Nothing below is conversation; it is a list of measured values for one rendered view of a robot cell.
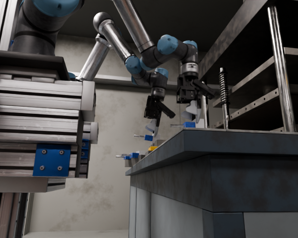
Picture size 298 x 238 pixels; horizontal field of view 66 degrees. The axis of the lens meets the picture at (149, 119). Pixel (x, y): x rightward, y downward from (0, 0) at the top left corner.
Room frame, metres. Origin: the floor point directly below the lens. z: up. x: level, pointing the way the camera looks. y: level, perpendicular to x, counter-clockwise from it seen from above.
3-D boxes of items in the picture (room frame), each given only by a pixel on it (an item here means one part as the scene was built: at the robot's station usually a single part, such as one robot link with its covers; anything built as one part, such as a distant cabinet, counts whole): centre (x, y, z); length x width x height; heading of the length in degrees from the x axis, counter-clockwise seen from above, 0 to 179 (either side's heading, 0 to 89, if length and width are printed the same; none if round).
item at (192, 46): (0.90, -0.17, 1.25); 0.09 x 0.08 x 0.11; 129
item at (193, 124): (0.89, -0.15, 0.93); 0.13 x 0.05 x 0.05; 98
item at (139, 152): (1.31, 0.09, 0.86); 0.13 x 0.05 x 0.05; 115
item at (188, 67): (0.89, -0.17, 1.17); 0.08 x 0.08 x 0.05
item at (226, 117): (1.98, -0.69, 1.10); 0.05 x 0.05 x 1.30
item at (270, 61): (1.87, -1.11, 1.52); 1.10 x 0.70 x 0.05; 8
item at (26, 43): (0.64, 0.36, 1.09); 0.15 x 0.15 x 0.10
